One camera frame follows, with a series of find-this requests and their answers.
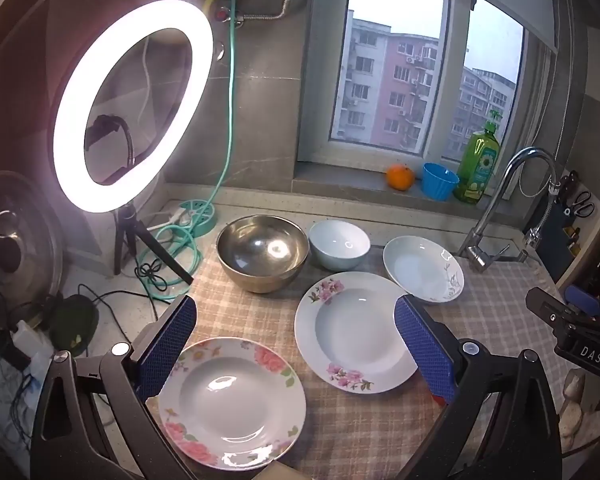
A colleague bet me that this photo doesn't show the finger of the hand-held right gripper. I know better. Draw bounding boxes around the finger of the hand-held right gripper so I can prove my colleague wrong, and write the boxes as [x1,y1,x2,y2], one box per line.
[564,284,600,317]
[525,286,583,331]

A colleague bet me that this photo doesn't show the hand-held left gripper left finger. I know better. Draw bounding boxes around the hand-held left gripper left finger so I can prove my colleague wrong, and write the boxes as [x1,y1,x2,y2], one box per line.
[30,294,201,480]

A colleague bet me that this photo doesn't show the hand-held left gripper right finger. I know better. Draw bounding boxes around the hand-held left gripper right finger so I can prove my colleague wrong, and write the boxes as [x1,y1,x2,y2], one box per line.
[394,294,563,480]

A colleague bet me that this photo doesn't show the pink blossom print plate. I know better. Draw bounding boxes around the pink blossom print plate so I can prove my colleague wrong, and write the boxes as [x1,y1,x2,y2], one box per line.
[294,271,423,395]

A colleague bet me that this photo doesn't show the white grey-print shallow bowl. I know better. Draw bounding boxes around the white grey-print shallow bowl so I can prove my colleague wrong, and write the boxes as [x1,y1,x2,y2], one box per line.
[382,236,466,304]

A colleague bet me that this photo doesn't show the rose print plate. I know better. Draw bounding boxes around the rose print plate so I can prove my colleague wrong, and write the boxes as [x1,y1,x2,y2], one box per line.
[157,337,307,472]

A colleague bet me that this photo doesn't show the light blue bowl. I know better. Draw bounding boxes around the light blue bowl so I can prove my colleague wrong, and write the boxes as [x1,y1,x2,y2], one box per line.
[308,219,372,272]

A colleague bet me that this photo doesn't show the person's right hand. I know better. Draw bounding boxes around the person's right hand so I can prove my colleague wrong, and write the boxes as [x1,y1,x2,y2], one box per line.
[559,367,588,453]

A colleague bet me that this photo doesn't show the dark knife holder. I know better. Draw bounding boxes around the dark knife holder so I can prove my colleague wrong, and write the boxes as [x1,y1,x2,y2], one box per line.
[547,170,600,283]

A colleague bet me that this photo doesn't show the large steel bowl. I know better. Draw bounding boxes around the large steel bowl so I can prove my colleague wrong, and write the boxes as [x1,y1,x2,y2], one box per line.
[216,214,311,295]

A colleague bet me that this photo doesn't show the black scissors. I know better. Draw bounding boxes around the black scissors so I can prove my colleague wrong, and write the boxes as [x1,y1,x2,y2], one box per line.
[572,191,596,218]

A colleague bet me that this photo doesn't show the chrome faucet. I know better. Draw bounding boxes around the chrome faucet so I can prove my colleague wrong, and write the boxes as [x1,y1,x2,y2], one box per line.
[456,147,561,273]

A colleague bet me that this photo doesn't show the round teal power strip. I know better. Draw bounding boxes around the round teal power strip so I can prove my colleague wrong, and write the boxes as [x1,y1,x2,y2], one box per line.
[180,199,217,237]

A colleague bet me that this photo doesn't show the checked table mat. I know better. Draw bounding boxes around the checked table mat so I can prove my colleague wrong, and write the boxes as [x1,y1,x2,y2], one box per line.
[145,240,581,480]

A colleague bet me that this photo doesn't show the black tripod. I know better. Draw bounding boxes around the black tripod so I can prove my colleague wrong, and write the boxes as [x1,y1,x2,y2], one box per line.
[112,204,196,286]

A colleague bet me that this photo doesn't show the dark green round case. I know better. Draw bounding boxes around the dark green round case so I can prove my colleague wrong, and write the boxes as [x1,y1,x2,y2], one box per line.
[50,294,101,357]

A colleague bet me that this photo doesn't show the white power adapter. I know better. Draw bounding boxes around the white power adapter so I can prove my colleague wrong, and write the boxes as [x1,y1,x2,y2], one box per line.
[12,322,56,361]

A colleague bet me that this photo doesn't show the green dish soap bottle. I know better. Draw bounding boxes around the green dish soap bottle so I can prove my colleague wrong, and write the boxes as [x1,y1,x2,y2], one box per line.
[454,110,502,204]

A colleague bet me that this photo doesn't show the blue ribbed cup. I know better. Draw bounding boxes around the blue ribbed cup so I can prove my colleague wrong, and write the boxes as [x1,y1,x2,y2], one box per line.
[421,162,460,202]

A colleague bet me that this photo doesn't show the orange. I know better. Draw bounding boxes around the orange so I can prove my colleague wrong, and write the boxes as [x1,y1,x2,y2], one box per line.
[386,162,415,192]

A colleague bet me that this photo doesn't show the black gooseneck phone holder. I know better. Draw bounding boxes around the black gooseneck phone holder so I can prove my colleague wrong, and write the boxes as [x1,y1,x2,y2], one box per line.
[84,114,143,173]

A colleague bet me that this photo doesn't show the window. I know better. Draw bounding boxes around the window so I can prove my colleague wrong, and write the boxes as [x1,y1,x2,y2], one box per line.
[327,0,561,171]

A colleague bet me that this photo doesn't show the black tangled cable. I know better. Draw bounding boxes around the black tangled cable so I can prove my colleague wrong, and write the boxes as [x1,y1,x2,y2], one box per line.
[134,257,170,286]

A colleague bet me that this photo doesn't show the white plug cable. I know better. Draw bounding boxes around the white plug cable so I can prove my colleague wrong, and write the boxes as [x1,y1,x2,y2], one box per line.
[142,210,191,233]

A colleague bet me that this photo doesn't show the white ring light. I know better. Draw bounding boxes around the white ring light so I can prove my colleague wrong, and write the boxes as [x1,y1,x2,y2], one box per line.
[52,1,216,213]

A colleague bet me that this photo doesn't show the teal cable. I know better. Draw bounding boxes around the teal cable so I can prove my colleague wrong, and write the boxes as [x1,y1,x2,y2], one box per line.
[135,0,261,303]

